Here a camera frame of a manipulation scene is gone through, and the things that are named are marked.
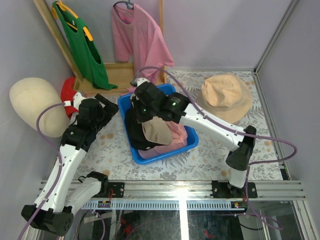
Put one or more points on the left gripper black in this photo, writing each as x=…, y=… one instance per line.
x=107, y=105

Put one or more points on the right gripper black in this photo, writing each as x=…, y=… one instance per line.
x=140, y=117

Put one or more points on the beige bucket hat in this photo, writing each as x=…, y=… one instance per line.
x=225, y=96

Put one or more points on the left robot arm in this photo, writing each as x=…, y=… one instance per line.
x=67, y=160

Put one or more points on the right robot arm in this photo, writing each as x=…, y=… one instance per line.
x=239, y=141

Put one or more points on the wooden clothes rack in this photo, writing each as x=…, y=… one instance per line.
x=119, y=73

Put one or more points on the black hat in bin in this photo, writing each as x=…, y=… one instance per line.
x=135, y=132

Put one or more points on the pink cloth in bin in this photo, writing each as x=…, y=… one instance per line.
x=179, y=140

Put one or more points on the red cloth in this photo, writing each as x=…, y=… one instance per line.
x=68, y=87

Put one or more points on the floral table mat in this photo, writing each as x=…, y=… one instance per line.
x=110, y=153

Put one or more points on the green tank top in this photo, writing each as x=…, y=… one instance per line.
x=84, y=52

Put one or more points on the pink t-shirt on hanger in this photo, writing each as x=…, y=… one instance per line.
x=137, y=36

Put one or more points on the cream foam mannequin head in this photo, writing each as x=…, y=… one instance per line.
x=30, y=97

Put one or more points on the yellow hanger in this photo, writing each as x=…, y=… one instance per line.
x=72, y=24

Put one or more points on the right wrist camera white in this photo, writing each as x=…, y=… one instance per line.
x=138, y=81

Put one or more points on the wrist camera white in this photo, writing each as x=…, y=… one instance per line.
x=72, y=101
x=138, y=81

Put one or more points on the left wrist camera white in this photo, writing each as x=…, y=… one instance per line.
x=72, y=101

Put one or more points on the aluminium rail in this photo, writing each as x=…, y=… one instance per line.
x=193, y=195

